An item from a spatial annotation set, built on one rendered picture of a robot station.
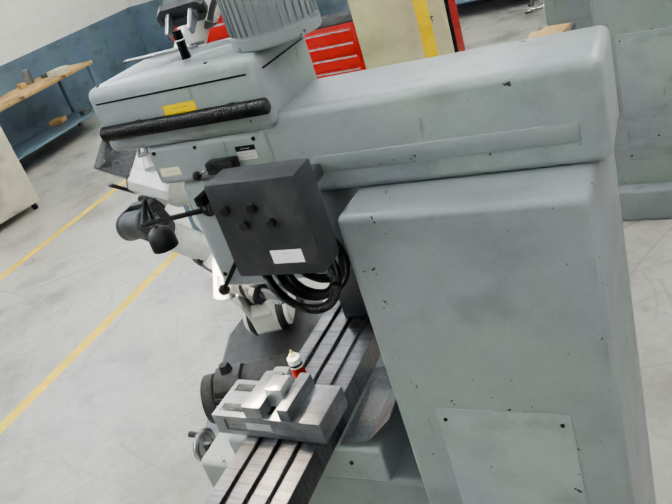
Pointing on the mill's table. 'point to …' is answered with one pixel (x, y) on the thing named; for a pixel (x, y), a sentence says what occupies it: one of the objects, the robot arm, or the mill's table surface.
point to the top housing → (202, 89)
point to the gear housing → (183, 152)
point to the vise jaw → (259, 405)
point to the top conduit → (187, 119)
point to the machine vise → (319, 399)
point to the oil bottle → (295, 364)
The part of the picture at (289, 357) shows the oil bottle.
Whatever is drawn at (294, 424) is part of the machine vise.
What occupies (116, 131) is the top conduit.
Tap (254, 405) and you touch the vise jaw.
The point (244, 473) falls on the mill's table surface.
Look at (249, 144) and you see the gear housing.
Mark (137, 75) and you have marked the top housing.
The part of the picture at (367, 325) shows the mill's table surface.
